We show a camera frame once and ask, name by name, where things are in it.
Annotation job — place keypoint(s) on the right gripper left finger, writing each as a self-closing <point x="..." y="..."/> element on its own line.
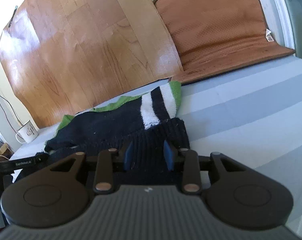
<point x="109" y="162"/>

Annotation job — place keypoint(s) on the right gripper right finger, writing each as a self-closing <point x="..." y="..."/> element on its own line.
<point x="185" y="161"/>

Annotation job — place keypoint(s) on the black knit sweater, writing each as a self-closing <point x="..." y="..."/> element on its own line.
<point x="92" y="132"/>

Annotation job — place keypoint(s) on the green knit sweater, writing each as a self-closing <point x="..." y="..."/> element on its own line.
<point x="152" y="107"/>

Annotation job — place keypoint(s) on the white enamel mug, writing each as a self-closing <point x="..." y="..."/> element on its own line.
<point x="27" y="133"/>

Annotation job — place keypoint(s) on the wooden pattern board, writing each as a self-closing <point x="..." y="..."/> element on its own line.
<point x="65" y="56"/>

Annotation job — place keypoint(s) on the brown mesh mat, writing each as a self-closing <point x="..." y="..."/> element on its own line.
<point x="217" y="36"/>

